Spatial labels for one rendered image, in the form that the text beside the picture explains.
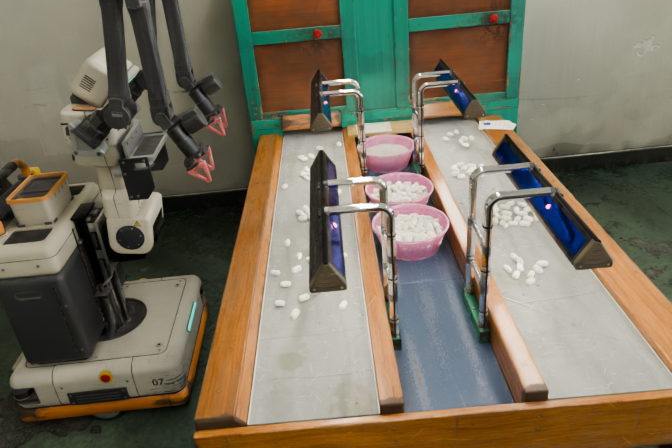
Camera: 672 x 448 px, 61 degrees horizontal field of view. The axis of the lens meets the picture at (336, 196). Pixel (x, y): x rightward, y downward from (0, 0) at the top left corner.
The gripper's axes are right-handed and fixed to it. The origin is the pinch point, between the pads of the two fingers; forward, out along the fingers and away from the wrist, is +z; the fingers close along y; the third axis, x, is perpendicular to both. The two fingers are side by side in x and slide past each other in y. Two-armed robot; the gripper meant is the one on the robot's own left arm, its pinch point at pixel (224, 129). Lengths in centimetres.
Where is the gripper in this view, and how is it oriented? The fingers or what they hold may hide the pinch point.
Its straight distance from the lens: 234.4
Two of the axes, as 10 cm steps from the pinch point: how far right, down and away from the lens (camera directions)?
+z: 5.2, 7.5, 4.1
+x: -8.5, 4.9, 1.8
